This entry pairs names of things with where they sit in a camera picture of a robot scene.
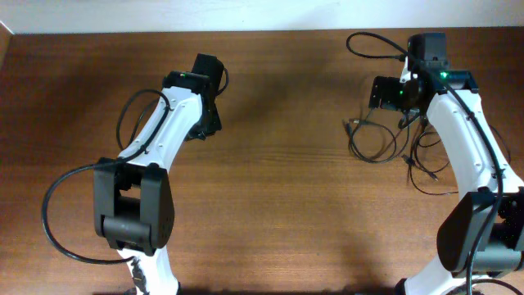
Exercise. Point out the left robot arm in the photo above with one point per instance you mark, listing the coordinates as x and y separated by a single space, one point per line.
133 204

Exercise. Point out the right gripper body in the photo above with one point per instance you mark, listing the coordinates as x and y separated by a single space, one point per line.
395 94

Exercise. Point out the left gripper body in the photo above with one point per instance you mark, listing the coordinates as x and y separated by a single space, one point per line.
208 126

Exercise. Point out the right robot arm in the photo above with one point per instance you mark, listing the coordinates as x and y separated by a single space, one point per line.
481 240

